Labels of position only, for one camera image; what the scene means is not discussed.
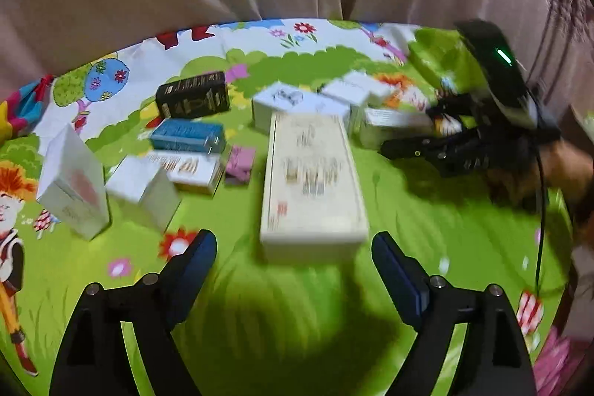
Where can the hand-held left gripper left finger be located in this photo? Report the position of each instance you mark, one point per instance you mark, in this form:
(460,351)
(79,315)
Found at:
(200,254)

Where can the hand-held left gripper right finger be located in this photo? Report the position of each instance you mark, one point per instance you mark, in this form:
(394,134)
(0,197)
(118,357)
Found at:
(394,266)

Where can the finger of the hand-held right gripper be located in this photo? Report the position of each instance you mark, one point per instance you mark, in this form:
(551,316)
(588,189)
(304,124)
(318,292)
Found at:
(410,149)
(448,115)

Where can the plain white box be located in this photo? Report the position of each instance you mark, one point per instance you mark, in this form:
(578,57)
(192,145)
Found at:
(144,192)
(385,124)
(355,90)

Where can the person's right hand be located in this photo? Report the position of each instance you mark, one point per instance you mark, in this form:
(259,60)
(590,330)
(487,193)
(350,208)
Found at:
(566,173)

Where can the cartoon printed cloth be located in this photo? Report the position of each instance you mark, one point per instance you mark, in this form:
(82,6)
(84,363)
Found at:
(417,215)

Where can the white box with orange print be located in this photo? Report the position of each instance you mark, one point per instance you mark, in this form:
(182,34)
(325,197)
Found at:
(190,168)

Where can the small pink box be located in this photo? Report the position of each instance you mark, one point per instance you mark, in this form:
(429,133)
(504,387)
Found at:
(239,164)

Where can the long beige box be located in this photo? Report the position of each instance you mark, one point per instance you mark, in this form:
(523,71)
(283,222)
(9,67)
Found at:
(311,192)

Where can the blue box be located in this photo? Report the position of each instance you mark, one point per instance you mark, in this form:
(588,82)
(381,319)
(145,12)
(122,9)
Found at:
(183,136)

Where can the white box with grey print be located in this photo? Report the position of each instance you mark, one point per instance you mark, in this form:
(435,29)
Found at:
(287,99)

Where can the tall white box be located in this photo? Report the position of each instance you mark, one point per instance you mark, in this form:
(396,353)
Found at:
(74,187)

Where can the black box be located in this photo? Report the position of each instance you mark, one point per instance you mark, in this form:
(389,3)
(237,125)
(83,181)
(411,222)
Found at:
(192,97)

